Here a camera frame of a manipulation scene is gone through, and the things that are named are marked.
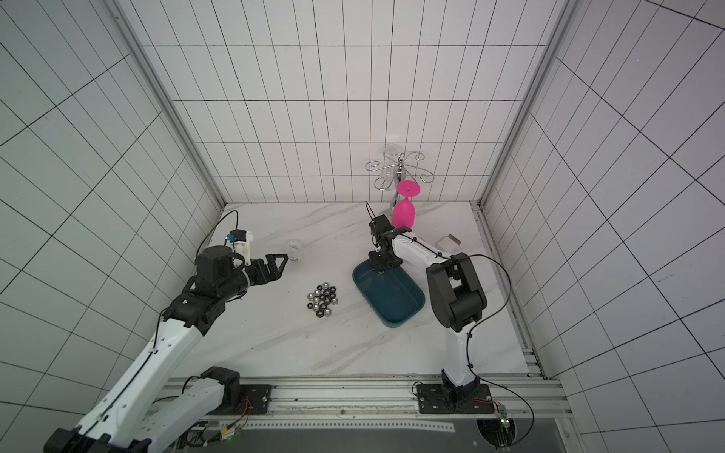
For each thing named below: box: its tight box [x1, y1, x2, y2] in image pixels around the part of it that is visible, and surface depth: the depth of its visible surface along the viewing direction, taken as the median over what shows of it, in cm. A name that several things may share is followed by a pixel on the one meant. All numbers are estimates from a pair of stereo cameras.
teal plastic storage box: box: [352, 258, 426, 328], surface depth 92 cm
